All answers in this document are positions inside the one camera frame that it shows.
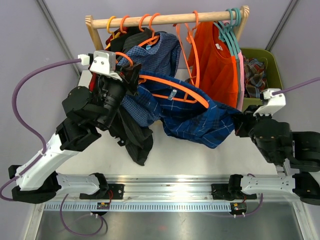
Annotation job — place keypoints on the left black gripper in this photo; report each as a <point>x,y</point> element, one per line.
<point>130,75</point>

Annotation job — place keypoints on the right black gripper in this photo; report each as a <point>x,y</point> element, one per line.
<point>242,119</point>

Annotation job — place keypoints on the brown red plaid shirt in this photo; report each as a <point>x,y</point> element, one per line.
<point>255,76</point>

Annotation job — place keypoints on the orange hanger of blue shirt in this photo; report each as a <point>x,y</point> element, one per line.
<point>196,97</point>

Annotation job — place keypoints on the dark blue plaid shirt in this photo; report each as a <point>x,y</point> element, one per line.
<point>193,122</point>

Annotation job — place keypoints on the orange hanger of plaid shirt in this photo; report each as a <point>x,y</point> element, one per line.
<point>194,80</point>

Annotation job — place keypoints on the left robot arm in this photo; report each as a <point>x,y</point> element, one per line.
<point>88,114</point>

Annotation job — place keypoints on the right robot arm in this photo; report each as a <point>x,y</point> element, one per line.
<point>278,143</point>

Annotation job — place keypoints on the grey t-shirt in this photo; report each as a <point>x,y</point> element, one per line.
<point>240,80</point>

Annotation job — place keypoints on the light blue checked shirt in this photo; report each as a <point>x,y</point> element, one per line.
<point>161,58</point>

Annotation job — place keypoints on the pink t-shirt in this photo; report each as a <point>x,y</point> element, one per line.
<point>243,75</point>

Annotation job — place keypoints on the orange hanger of checked shirt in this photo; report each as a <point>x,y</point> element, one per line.
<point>154,38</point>

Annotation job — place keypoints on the red black plaid shirt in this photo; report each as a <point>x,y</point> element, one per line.
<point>92,83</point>

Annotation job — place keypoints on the yellow plastic hanger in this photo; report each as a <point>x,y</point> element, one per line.
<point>113,35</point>

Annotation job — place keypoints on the orange hanger of pinstripe shirt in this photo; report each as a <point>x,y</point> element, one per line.
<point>141,22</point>

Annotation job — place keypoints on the orange hanger of black shirt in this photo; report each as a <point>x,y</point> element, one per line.
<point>122,28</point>

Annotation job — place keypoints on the orange t-shirt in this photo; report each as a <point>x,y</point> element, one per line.
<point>217,68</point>

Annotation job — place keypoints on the dark pinstripe shirt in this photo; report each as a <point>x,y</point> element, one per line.
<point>137,140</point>

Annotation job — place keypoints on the teal hanger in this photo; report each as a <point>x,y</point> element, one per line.
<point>224,36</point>
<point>227,34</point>
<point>235,20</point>

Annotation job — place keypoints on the green plastic basket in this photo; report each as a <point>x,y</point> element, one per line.
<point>272,72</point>

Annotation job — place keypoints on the wooden clothes rack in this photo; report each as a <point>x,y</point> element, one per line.
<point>93,25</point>

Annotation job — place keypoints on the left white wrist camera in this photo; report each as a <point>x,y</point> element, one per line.
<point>103,63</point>

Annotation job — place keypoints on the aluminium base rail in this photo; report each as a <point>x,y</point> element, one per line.
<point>187,194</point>

